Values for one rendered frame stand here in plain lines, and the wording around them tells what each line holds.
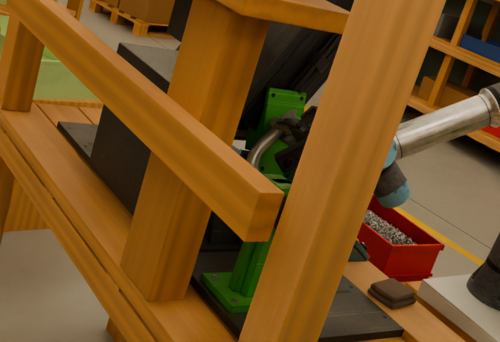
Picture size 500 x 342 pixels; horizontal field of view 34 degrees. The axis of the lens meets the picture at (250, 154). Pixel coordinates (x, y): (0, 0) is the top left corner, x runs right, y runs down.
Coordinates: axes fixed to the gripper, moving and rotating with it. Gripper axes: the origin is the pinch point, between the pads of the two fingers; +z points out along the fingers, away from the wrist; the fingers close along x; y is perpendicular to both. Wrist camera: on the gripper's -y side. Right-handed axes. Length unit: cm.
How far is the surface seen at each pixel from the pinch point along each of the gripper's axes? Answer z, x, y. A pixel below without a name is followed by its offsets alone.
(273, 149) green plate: 2.5, -4.8, -1.9
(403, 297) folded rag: -25.1, -41.6, -6.1
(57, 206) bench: 35, 7, -45
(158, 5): 554, -142, 220
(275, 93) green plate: 2.5, 6.1, 6.4
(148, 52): 30.1, 24.2, -4.4
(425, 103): 378, -320, 319
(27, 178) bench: 56, 10, -44
